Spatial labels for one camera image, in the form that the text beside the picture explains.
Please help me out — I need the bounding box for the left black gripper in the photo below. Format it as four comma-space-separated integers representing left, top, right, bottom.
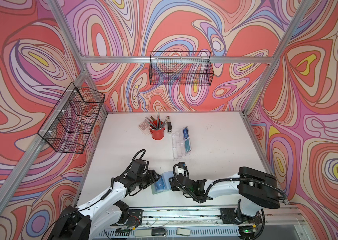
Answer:
135, 169, 162, 190

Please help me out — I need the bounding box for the mint green card wallet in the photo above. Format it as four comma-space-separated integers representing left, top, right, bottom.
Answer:
151, 172, 174, 195

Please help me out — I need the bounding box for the clear acrylic card holder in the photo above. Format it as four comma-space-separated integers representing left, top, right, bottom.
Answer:
172, 128, 192, 160

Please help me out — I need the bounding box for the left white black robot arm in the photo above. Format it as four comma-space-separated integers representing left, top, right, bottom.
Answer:
42, 149, 160, 240

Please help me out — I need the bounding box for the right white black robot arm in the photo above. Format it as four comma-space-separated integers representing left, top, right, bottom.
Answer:
169, 162, 287, 225

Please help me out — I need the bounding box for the blue VIP card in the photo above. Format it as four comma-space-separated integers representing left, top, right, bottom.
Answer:
183, 126, 189, 140

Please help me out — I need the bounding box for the red pen cup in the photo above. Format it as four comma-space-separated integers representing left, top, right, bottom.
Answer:
150, 121, 165, 141

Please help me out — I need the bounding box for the pink calculator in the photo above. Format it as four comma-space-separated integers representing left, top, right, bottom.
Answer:
138, 121, 151, 135

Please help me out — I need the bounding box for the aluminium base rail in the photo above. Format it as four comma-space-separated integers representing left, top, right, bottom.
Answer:
58, 205, 307, 240

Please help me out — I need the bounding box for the left black wire basket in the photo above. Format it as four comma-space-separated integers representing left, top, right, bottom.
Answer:
38, 83, 105, 154

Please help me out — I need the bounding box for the black wire basket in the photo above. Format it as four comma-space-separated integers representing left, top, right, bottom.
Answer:
149, 51, 215, 86
38, 83, 105, 154

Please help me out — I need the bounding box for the back black wire basket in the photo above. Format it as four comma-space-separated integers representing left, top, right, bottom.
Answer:
149, 51, 215, 86

